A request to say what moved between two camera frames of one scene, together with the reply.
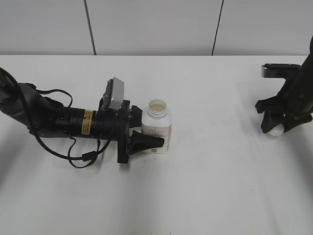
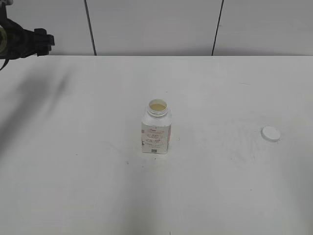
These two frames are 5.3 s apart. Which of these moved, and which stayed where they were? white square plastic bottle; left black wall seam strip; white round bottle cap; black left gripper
Moved: black left gripper; white round bottle cap
Stayed: white square plastic bottle; left black wall seam strip
